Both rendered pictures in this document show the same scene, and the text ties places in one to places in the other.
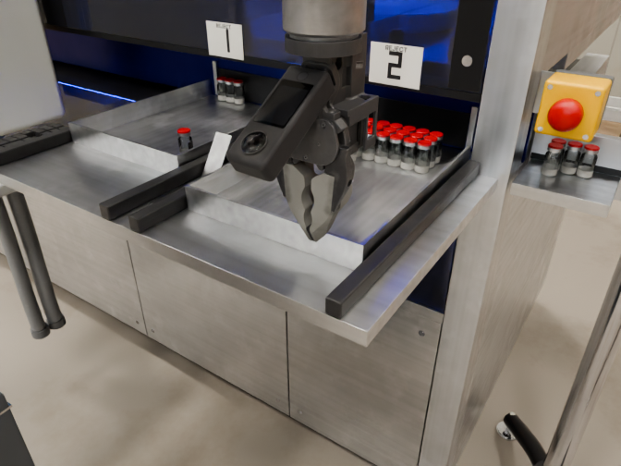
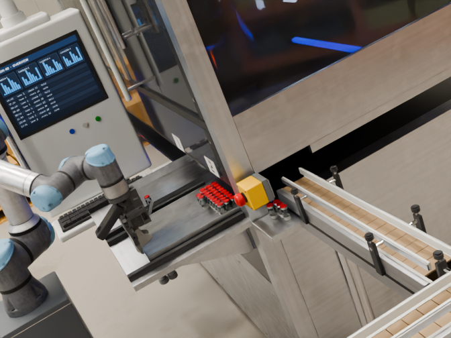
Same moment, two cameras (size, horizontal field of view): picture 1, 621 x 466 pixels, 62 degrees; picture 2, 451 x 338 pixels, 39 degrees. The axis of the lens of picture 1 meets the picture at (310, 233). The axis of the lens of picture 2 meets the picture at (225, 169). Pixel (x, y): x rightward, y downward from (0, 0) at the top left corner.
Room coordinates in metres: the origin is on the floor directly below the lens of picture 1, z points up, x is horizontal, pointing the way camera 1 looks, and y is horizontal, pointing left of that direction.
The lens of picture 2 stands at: (-0.59, -1.40, 1.81)
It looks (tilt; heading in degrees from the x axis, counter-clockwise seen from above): 24 degrees down; 41
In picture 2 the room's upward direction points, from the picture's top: 22 degrees counter-clockwise
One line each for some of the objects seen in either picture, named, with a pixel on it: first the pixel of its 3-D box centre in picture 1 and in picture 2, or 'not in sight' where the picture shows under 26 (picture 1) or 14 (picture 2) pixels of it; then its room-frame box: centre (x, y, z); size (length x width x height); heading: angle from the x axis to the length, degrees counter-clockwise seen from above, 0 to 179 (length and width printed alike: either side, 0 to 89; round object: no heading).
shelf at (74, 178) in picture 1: (245, 167); (170, 211); (0.76, 0.10, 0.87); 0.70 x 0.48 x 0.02; 56
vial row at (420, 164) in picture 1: (375, 145); (213, 202); (0.76, -0.10, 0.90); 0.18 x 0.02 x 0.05; 56
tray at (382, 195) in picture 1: (339, 175); (184, 220); (0.67, -0.04, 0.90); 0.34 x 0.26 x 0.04; 146
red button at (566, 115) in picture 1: (566, 114); (241, 198); (0.64, -0.32, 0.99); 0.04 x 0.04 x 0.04; 56
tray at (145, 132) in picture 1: (197, 119); (170, 182); (0.91, 0.21, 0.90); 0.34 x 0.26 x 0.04; 146
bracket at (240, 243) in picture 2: not in sight; (200, 257); (0.61, -0.10, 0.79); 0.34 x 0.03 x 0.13; 146
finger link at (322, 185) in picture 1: (335, 200); (143, 240); (0.49, -0.03, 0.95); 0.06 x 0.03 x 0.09; 146
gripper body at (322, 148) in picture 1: (326, 98); (129, 209); (0.50, -0.02, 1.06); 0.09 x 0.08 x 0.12; 146
